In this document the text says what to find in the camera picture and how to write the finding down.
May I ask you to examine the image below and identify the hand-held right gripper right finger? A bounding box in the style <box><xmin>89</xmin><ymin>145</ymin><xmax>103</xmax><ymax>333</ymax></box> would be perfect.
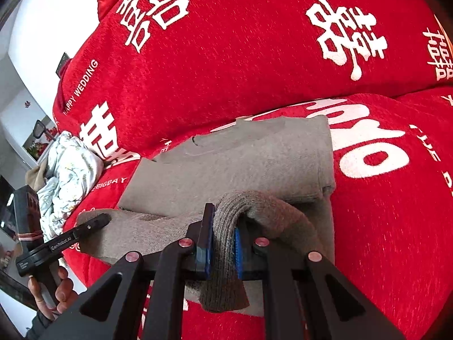
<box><xmin>234</xmin><ymin>218</ymin><xmax>406</xmax><ymax>340</ymax></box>

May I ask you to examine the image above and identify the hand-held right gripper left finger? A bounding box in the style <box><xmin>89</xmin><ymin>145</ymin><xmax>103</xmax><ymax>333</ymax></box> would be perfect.
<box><xmin>46</xmin><ymin>203</ymin><xmax>217</xmax><ymax>340</ymax></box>

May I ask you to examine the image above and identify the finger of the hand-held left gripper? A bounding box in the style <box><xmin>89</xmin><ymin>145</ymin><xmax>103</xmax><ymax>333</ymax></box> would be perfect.
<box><xmin>75</xmin><ymin>213</ymin><xmax>111</xmax><ymax>242</ymax></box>

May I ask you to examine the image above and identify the grey knitted sweater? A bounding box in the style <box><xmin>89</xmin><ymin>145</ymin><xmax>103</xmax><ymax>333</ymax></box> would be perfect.
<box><xmin>76</xmin><ymin>115</ymin><xmax>337</xmax><ymax>317</ymax></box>

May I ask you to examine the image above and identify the person's left forearm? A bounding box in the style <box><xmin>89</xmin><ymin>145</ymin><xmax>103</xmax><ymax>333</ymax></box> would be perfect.
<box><xmin>25</xmin><ymin>308</ymin><xmax>62</xmax><ymax>340</ymax></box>

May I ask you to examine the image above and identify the person's left hand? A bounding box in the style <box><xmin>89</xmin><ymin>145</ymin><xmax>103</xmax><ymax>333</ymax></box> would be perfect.
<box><xmin>28</xmin><ymin>266</ymin><xmax>79</xmax><ymax>322</ymax></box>

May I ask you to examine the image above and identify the white floral quilt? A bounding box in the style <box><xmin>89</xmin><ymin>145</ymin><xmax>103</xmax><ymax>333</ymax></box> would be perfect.
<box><xmin>37</xmin><ymin>131</ymin><xmax>105</xmax><ymax>236</ymax></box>

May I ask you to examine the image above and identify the beige cloth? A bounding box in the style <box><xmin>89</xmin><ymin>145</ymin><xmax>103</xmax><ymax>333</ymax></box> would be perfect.
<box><xmin>26</xmin><ymin>163</ymin><xmax>50</xmax><ymax>199</ymax></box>

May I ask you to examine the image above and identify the dark flat panel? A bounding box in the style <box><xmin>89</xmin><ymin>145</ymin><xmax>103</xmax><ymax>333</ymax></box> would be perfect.
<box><xmin>57</xmin><ymin>52</ymin><xmax>70</xmax><ymax>77</ymax></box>

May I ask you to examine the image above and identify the red printed sofa cover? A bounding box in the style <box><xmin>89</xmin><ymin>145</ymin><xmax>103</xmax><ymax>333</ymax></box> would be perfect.
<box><xmin>52</xmin><ymin>0</ymin><xmax>453</xmax><ymax>340</ymax></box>

